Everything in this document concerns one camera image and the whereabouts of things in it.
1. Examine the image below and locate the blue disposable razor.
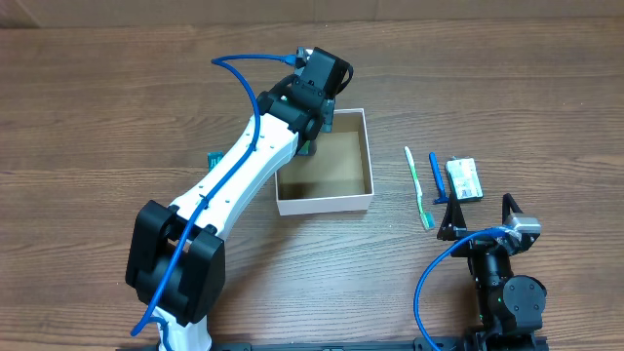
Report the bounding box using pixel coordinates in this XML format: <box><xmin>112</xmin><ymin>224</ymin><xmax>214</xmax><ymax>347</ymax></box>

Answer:
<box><xmin>429</xmin><ymin>152</ymin><xmax>449</xmax><ymax>205</ymax></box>

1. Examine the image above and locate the white soap bar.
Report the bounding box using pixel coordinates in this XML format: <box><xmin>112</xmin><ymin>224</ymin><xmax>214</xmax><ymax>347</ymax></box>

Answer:
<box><xmin>445</xmin><ymin>158</ymin><xmax>484</xmax><ymax>202</ymax></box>

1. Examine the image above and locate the blue cable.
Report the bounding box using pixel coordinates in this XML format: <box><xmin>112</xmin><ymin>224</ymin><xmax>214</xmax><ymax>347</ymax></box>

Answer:
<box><xmin>412</xmin><ymin>226</ymin><xmax>508</xmax><ymax>351</ymax></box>
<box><xmin>130</xmin><ymin>52</ymin><xmax>299</xmax><ymax>338</ymax></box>

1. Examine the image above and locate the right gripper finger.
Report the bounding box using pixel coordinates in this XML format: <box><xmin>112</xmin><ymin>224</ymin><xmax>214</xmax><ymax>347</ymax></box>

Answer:
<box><xmin>501</xmin><ymin>193</ymin><xmax>524</xmax><ymax>225</ymax></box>
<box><xmin>437</xmin><ymin>193</ymin><xmax>468</xmax><ymax>241</ymax></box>

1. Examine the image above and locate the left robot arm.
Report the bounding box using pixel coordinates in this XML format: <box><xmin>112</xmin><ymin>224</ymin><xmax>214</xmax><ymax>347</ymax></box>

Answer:
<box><xmin>125</xmin><ymin>47</ymin><xmax>354</xmax><ymax>350</ymax></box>

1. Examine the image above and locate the clear pump bottle blue liquid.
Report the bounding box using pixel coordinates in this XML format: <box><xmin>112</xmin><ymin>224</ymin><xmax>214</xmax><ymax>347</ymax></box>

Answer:
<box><xmin>295</xmin><ymin>137</ymin><xmax>317</xmax><ymax>156</ymax></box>

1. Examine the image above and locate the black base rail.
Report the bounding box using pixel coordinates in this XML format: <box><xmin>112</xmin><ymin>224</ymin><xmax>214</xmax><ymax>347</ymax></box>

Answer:
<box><xmin>209</xmin><ymin>334</ymin><xmax>550</xmax><ymax>351</ymax></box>

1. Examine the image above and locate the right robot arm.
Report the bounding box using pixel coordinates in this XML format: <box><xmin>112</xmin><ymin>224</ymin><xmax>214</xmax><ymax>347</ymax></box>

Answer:
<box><xmin>451</xmin><ymin>194</ymin><xmax>549</xmax><ymax>351</ymax></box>

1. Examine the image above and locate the green white toothbrush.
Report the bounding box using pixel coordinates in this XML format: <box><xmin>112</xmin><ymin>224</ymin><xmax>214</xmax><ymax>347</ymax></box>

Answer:
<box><xmin>404</xmin><ymin>146</ymin><xmax>435</xmax><ymax>231</ymax></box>

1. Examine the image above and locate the open cardboard box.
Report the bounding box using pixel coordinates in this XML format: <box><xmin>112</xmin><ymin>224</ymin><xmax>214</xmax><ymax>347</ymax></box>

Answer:
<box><xmin>275</xmin><ymin>108</ymin><xmax>374</xmax><ymax>216</ymax></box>

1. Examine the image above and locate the left blue cable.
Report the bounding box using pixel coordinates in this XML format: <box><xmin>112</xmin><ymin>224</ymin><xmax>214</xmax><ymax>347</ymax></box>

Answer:
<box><xmin>130</xmin><ymin>52</ymin><xmax>299</xmax><ymax>338</ymax></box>

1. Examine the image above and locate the right blue cable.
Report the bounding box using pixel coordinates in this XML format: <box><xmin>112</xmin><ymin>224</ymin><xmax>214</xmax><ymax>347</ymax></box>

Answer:
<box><xmin>412</xmin><ymin>226</ymin><xmax>508</xmax><ymax>351</ymax></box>

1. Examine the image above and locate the green Colgate toothpaste tube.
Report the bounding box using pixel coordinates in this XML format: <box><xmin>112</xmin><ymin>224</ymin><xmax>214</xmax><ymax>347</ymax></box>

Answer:
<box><xmin>207</xmin><ymin>151</ymin><xmax>224</xmax><ymax>172</ymax></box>

